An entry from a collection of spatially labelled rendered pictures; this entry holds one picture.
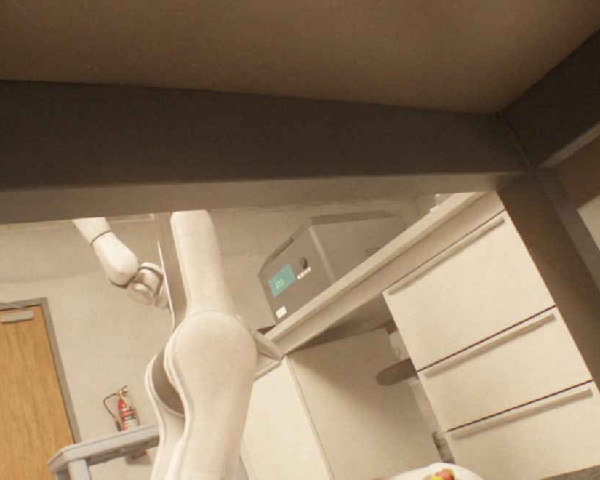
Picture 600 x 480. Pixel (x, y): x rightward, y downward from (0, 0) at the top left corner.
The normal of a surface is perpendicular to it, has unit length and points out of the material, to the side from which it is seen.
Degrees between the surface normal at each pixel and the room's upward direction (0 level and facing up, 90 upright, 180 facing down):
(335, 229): 90
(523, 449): 90
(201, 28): 180
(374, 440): 90
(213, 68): 180
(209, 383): 90
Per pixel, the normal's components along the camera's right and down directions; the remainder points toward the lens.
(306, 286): -0.80, 0.09
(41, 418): 0.50, -0.47
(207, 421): 0.27, -0.51
